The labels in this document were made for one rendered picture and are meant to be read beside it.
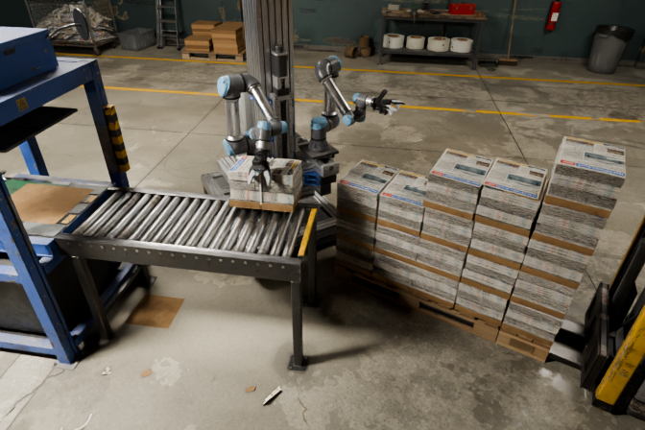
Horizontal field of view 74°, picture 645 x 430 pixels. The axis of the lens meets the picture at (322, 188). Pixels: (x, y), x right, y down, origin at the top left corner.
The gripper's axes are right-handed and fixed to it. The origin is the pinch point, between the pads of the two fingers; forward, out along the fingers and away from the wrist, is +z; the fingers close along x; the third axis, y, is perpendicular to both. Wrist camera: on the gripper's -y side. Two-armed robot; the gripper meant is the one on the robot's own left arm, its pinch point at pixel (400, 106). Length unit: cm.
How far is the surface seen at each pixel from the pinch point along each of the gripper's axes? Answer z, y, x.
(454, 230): 60, 45, 45
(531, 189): 91, 13, 28
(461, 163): 51, 14, 23
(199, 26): -582, 116, -312
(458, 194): 58, 20, 42
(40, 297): -101, 41, 207
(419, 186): 29, 38, 26
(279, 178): -26, 8, 94
